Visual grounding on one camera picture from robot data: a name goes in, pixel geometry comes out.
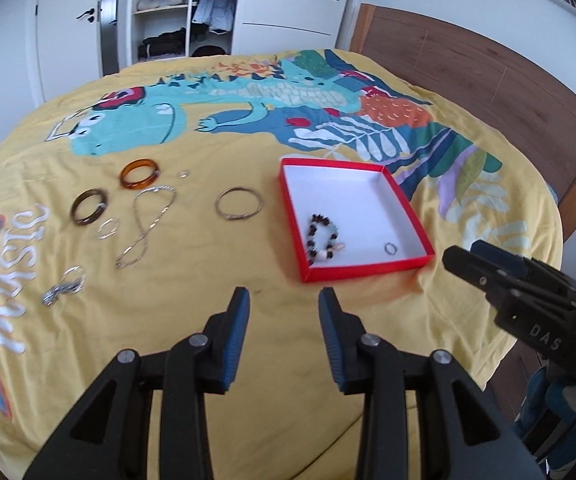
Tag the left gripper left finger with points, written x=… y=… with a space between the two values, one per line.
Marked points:
x=201 y=364

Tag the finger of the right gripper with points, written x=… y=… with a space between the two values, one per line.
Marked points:
x=477 y=272
x=513 y=264

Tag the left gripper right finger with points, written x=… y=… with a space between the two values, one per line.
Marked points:
x=364 y=364

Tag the twisted silver bangle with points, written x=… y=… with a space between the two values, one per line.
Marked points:
x=73 y=280

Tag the thin gold metal bangle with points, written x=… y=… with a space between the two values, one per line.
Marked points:
x=238 y=203

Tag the silver wrist watch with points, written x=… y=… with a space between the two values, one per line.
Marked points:
x=53 y=294

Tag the red shallow jewelry box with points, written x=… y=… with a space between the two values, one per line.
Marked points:
x=349 y=220

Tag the white bedroom door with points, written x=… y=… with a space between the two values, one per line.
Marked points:
x=68 y=45

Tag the wooden headboard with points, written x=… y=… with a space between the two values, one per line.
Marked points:
x=534 y=110

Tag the yellow dinosaur print bedspread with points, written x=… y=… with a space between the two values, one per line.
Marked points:
x=160 y=260

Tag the dark brown resin bangle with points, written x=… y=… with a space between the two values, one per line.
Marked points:
x=89 y=206

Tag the amber orange resin bangle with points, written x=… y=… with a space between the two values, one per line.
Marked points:
x=139 y=173

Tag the white open wardrobe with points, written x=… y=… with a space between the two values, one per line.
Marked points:
x=138 y=30

